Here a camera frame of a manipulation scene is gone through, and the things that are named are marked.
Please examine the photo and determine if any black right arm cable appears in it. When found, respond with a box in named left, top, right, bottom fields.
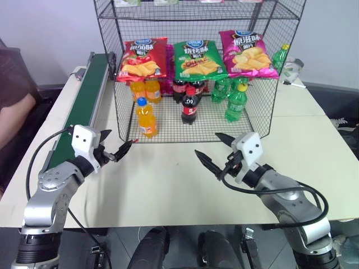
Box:
left=222, top=179, right=329, bottom=228

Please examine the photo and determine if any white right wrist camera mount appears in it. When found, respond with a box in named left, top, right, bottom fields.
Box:
left=231, top=132, right=264, bottom=184

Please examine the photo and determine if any cola bottle red cap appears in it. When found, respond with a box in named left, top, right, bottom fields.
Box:
left=180, top=87, right=201, bottom=125

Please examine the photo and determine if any orange soda bottle blue cap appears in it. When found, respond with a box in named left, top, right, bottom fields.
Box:
left=135, top=96, right=159, bottom=140

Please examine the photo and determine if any magenta chips bag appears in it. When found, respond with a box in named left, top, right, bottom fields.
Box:
left=218, top=29, right=280, bottom=80

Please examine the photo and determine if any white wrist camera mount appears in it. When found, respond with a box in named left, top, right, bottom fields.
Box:
left=71, top=125, right=103, bottom=173
left=231, top=132, right=264, bottom=184

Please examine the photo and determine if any magenta snack bag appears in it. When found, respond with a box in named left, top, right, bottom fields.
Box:
left=164, top=44, right=176, bottom=95

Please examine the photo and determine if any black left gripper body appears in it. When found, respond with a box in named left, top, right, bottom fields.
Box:
left=93, top=143, right=117, bottom=166

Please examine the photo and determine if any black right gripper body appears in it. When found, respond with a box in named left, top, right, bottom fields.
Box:
left=217, top=150, right=245, bottom=180

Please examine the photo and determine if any black table clamp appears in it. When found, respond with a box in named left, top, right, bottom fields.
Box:
left=89, top=245, right=105, bottom=269
left=240, top=227, right=259, bottom=269

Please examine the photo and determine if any green soda bottle yellow cap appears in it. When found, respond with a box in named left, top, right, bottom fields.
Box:
left=224, top=83, right=249, bottom=124

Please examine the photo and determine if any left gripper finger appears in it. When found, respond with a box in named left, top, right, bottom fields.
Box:
left=99, top=129, right=112, bottom=144
left=113, top=138, right=134, bottom=163

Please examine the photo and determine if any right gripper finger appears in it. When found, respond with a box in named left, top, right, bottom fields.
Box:
left=194, top=149, right=222, bottom=178
left=214, top=132, right=235, bottom=149

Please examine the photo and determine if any green chips bag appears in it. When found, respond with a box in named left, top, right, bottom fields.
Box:
left=173, top=39, right=229, bottom=81

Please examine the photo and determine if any red chips bag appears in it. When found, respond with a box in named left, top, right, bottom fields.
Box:
left=116, top=36, right=169, bottom=83

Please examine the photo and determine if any black marker pen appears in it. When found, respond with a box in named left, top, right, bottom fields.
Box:
left=281, top=80, right=307, bottom=89

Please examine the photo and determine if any dark rounded shape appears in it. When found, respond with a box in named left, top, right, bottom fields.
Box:
left=127, top=226, right=171, bottom=269
left=197, top=229, right=243, bottom=269

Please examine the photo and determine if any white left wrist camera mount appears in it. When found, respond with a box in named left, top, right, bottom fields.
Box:
left=71, top=125, right=103, bottom=173

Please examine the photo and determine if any small grey electronic device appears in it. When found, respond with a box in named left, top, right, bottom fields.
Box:
left=73, top=68, right=88, bottom=82

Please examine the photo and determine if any black chair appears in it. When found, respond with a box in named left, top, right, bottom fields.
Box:
left=302, top=81, right=359, bottom=161

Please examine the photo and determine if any black wire rack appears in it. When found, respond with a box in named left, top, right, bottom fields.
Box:
left=93, top=0, right=307, bottom=144

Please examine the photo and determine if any person in brown shirt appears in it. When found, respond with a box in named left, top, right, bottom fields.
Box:
left=0, top=38, right=39, bottom=194

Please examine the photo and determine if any green conveyor belt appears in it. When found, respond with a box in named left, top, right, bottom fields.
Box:
left=42, top=51, right=116, bottom=172

